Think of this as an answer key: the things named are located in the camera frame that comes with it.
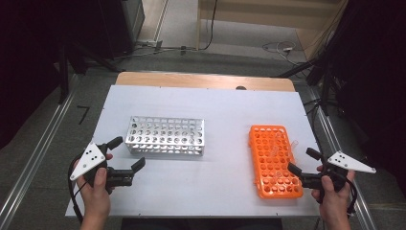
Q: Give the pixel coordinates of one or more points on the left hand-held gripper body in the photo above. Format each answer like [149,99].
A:
[89,159]

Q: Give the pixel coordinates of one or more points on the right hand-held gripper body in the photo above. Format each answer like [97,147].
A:
[343,164]

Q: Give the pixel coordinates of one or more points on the orange plastic test tube rack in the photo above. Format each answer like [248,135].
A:
[274,163]

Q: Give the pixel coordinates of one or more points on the silver metal test tube rack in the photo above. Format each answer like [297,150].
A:
[166,135]

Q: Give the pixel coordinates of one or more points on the person's left hand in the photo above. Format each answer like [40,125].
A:
[95,195]

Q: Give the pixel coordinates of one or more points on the person's right hand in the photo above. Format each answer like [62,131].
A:
[332,201]

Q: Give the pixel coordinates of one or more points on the black metal stand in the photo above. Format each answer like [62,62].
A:
[324,86]
[65,70]

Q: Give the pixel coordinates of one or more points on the dark curtain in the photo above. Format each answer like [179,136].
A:
[376,80]
[28,64]

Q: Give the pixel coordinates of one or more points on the white board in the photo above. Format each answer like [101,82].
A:
[217,105]

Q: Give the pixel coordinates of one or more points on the dark cabinet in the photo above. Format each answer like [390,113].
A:
[121,25]

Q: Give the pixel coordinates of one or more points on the light wooden platform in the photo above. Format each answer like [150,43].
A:
[255,16]

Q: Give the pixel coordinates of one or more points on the metal floor rail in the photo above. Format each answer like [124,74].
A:
[35,150]
[338,150]

